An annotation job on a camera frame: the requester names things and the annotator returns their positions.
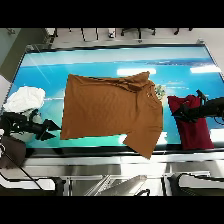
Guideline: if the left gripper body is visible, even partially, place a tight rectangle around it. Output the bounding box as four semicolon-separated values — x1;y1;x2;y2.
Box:
19;119;47;135

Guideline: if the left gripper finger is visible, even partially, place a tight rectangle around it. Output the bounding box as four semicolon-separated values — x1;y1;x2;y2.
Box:
42;118;63;132
35;131;57;141

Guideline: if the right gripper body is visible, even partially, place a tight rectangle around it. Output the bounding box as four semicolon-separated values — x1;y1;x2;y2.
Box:
181;102;203;123

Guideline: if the red garment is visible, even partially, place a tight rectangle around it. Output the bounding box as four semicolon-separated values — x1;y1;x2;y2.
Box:
166;94;216;151

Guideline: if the white garment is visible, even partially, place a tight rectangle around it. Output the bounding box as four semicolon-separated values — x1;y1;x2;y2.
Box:
2;85;47;115

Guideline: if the dark brown garment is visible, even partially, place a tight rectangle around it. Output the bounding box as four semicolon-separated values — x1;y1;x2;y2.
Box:
0;134;28;170

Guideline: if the brown T-shirt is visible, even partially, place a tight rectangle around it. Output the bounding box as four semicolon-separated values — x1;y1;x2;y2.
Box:
59;70;165;160

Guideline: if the black office chair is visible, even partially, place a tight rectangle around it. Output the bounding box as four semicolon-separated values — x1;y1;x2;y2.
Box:
119;27;158;41

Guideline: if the black cable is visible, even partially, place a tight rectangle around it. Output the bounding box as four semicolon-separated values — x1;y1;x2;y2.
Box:
212;114;224;127
0;143;46;192

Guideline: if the silver frame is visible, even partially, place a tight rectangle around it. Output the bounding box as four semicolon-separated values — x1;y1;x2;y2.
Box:
0;150;224;197

